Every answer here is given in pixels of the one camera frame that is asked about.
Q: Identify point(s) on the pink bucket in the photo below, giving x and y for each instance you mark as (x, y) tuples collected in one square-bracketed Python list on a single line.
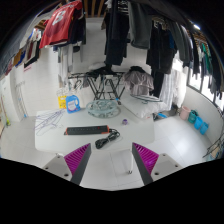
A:
[(185, 113)]

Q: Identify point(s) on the round pale blue peg hanger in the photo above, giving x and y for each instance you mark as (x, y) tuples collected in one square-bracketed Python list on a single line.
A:
[(103, 108)]

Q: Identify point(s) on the ceiling light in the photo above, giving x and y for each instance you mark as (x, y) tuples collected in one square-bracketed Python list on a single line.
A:
[(196, 27)]

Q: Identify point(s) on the hanging clothes row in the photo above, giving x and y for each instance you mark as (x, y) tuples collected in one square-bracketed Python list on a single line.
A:
[(116, 33)]

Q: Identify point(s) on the small blue brush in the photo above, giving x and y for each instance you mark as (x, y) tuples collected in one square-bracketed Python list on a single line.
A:
[(162, 115)]

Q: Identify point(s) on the yellow box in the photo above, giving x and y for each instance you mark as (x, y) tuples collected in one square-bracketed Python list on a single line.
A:
[(62, 102)]

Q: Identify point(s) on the black power strip orange ends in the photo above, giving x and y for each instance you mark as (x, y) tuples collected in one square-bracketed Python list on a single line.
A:
[(86, 130)]

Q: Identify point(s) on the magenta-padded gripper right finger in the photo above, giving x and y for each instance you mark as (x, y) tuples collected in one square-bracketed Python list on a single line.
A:
[(146, 158)]

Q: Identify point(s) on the blue bucket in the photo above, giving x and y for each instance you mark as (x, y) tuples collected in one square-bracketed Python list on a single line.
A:
[(198, 123), (204, 128)]

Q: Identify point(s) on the blue detergent bottle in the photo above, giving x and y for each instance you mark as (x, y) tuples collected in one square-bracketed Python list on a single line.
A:
[(73, 105)]

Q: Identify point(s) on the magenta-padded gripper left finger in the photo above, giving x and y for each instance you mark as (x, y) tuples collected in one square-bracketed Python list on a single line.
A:
[(78, 158)]

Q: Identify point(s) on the white and black clothes pile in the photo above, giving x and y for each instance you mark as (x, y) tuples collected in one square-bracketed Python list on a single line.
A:
[(100, 67)]

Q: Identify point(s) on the white pillow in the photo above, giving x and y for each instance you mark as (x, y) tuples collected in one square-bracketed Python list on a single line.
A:
[(143, 108)]

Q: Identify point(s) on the grey garment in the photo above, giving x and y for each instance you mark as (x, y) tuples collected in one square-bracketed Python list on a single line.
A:
[(138, 83)]

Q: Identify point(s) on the black folding drying rack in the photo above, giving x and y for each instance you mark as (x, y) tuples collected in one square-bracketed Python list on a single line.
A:
[(103, 85)]

